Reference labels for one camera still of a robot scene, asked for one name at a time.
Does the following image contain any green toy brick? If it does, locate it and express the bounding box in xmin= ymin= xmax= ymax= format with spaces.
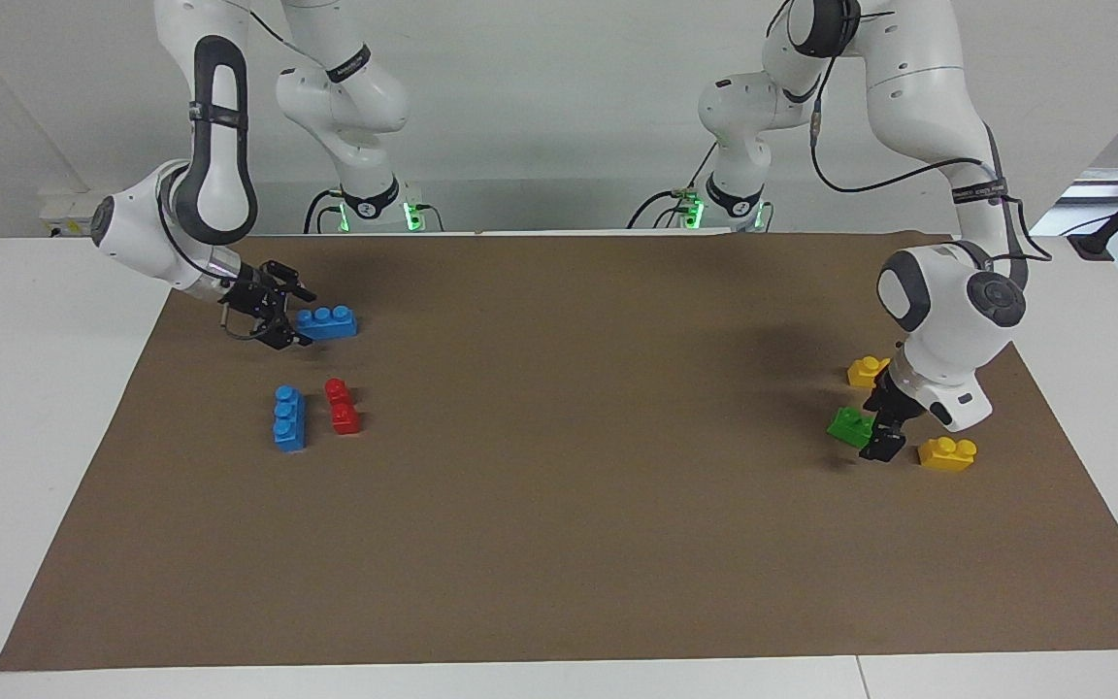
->
xmin=828 ymin=406 xmax=877 ymax=449

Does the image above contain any blue three-stud toy brick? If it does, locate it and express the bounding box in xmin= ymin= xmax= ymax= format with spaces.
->
xmin=274 ymin=385 xmax=308 ymax=452
xmin=297 ymin=306 xmax=359 ymax=341

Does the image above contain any brown paper table mat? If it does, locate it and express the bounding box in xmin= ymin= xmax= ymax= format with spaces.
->
xmin=0 ymin=230 xmax=1118 ymax=673

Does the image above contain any black right base cable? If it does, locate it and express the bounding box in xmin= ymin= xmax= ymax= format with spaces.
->
xmin=304 ymin=187 xmax=346 ymax=235

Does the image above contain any black base cable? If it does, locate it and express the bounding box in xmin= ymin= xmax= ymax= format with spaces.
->
xmin=304 ymin=187 xmax=346 ymax=235
xmin=627 ymin=141 xmax=720 ymax=231

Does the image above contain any white wall socket box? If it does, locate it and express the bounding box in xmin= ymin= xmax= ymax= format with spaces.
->
xmin=40 ymin=189 xmax=109 ymax=237

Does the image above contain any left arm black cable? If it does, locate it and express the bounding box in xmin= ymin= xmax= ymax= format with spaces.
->
xmin=808 ymin=53 xmax=1053 ymax=265

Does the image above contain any black left base cable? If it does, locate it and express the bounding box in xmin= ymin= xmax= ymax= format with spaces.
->
xmin=627 ymin=141 xmax=720 ymax=231

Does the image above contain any grey metal window frame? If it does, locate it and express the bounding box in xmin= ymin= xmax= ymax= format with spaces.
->
xmin=1030 ymin=167 xmax=1118 ymax=239

